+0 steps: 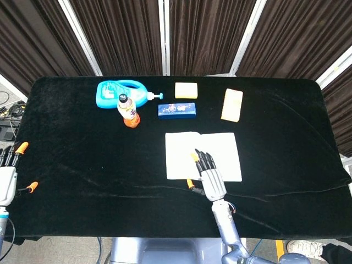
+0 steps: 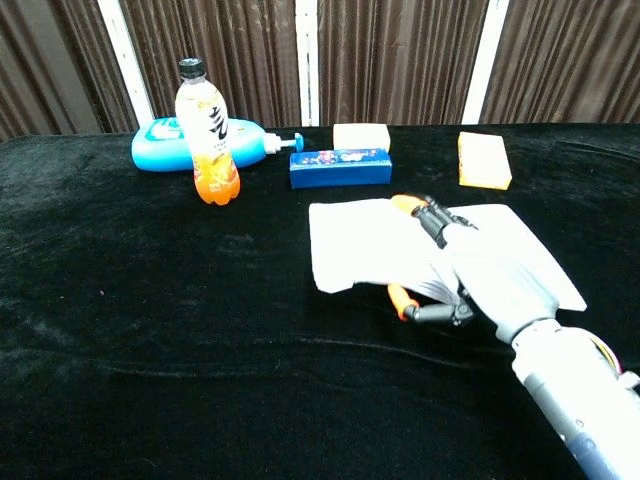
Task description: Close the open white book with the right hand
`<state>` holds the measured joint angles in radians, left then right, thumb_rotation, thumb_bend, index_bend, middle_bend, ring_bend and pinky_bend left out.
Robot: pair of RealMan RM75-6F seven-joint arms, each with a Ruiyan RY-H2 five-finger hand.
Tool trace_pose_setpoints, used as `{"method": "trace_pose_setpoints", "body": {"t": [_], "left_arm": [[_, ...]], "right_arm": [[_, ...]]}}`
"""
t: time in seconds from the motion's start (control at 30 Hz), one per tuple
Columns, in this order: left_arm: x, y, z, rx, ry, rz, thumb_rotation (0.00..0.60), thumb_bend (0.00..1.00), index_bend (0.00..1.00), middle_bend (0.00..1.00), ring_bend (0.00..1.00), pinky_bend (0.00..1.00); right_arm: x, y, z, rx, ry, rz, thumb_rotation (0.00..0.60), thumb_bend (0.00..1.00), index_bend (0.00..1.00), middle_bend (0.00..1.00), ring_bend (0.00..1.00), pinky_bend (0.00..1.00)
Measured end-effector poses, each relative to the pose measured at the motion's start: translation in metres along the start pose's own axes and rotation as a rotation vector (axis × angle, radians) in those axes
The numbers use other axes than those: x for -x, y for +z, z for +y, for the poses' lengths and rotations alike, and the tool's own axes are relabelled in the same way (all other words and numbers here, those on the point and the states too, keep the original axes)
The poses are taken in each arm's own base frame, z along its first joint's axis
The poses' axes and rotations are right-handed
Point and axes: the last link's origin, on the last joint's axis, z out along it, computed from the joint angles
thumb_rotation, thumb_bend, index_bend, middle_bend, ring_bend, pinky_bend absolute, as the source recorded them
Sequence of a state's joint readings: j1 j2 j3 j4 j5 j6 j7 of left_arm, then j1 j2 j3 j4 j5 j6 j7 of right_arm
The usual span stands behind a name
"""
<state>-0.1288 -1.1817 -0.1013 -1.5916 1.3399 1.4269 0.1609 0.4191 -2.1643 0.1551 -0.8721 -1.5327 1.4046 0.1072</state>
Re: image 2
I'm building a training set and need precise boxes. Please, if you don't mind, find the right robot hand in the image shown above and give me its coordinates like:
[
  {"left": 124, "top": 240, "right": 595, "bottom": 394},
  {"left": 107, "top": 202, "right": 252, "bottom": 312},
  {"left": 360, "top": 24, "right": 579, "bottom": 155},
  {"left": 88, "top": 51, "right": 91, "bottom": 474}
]
[{"left": 387, "top": 193, "right": 562, "bottom": 345}]

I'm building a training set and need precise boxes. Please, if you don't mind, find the white cloth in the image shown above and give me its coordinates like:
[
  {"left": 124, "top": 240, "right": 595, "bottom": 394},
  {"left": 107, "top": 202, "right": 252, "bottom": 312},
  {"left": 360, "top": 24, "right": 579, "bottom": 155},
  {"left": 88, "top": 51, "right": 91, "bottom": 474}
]
[{"left": 308, "top": 198, "right": 588, "bottom": 312}]

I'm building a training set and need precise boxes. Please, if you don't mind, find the yellow sponge block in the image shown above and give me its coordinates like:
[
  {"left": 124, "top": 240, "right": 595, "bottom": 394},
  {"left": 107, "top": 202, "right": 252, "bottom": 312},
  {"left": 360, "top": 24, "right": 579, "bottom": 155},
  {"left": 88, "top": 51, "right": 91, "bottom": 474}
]
[{"left": 457, "top": 131, "right": 513, "bottom": 192}]

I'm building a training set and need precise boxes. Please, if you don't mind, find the blue rectangular box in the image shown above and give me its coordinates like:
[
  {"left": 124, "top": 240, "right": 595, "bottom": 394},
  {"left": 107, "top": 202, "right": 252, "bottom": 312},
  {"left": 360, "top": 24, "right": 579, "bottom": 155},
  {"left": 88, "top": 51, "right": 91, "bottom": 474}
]
[{"left": 288, "top": 147, "right": 394, "bottom": 190}]

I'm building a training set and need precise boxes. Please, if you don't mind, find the brown pleated curtain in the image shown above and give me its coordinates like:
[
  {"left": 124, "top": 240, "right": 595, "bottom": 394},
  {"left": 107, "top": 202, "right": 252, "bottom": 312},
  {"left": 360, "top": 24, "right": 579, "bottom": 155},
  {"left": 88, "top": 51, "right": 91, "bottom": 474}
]
[{"left": 0, "top": 0, "right": 640, "bottom": 142}]

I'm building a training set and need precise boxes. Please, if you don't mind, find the orange drink plastic bottle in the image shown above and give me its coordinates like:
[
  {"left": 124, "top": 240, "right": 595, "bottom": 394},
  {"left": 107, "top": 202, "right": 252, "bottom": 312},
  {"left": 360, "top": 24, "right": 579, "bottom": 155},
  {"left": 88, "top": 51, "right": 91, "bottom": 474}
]
[{"left": 174, "top": 57, "right": 242, "bottom": 206}]

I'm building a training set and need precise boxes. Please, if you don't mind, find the black velvet tablecloth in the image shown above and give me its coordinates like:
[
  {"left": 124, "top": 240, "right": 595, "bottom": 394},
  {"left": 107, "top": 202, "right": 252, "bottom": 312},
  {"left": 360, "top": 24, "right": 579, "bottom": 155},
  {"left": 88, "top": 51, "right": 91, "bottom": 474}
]
[{"left": 0, "top": 122, "right": 640, "bottom": 480}]

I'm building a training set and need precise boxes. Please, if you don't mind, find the blue pump dispenser bottle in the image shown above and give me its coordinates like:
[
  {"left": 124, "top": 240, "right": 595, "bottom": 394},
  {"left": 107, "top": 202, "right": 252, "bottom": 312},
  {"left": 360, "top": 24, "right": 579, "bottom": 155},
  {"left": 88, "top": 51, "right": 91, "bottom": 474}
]
[{"left": 130, "top": 116, "right": 305, "bottom": 173}]

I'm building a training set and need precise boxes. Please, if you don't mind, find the white vertical frame post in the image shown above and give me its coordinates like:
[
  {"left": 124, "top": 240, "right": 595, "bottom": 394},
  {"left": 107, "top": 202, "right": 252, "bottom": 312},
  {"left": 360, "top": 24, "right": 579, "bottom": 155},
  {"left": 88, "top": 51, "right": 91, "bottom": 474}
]
[
  {"left": 294, "top": 0, "right": 321, "bottom": 128},
  {"left": 96, "top": 0, "right": 156, "bottom": 128},
  {"left": 460, "top": 0, "right": 511, "bottom": 126}
]

